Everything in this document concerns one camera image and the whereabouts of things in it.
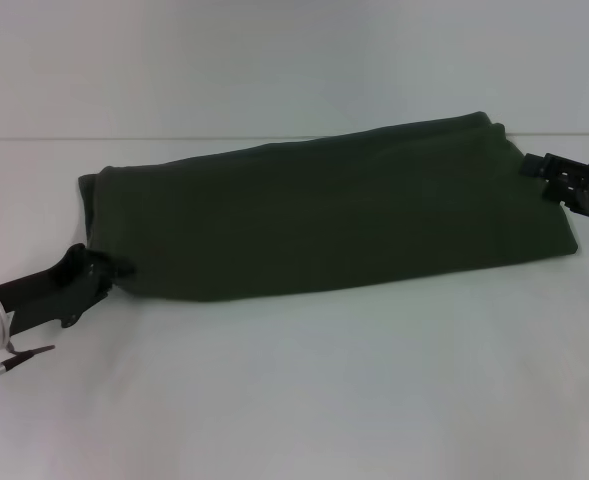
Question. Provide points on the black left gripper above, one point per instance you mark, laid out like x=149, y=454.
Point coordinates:
x=49, y=295

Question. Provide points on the dark green t-shirt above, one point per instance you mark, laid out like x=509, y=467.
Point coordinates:
x=299, y=215

